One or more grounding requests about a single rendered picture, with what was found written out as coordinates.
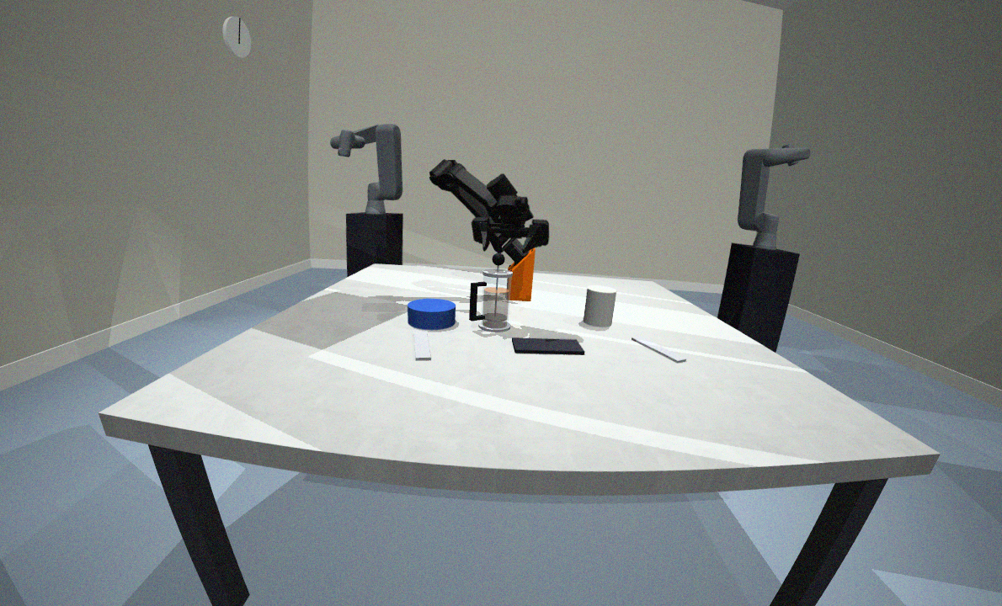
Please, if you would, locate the glass french press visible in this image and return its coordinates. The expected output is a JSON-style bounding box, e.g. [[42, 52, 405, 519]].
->
[[469, 252, 513, 332]]

